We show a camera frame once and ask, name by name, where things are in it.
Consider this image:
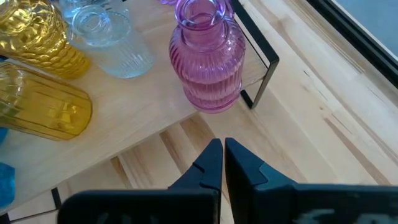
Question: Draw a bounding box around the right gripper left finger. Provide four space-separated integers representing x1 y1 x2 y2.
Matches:
57 138 223 224

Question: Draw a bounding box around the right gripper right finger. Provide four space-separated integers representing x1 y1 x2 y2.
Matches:
224 138 398 224

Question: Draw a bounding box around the large yellow ribbed vase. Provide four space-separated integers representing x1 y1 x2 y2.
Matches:
0 62 93 141

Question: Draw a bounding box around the clear ribbed square bottle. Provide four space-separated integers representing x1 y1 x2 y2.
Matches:
67 4 155 79

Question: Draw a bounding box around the tall teal diamond-pattern vase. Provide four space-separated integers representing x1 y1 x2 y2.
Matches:
0 126 16 210

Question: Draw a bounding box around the pink ribbed bottle vase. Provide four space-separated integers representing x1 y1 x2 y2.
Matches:
169 0 246 113

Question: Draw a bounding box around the yellow hobnail vase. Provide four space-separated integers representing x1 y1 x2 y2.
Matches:
0 0 91 80

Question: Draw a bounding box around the light wooden board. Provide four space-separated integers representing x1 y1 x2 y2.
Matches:
0 0 280 224

